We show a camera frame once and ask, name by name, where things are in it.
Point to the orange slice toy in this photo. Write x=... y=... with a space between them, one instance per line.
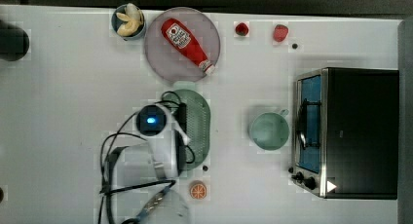
x=198 y=190

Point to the toaster oven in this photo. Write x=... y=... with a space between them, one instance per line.
x=345 y=133

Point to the dark red strawberry toy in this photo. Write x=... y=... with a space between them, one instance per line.
x=242 y=29

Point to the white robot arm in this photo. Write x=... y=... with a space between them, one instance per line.
x=160 y=160

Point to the green mug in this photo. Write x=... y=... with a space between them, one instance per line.
x=269 y=130

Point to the blue bowl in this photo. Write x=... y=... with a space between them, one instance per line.
x=115 y=23

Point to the peeled banana toy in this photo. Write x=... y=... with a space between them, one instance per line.
x=131 y=19

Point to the red ketchup bottle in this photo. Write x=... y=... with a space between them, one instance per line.
x=184 y=41

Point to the pink strawberry toy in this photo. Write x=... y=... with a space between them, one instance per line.
x=280 y=33

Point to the green plastic strainer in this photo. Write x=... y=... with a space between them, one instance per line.
x=193 y=114

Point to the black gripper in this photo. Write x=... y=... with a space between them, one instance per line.
x=181 y=138

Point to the grey round plate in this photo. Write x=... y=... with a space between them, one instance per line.
x=166 y=61

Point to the black pot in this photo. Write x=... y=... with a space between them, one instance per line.
x=14 y=42

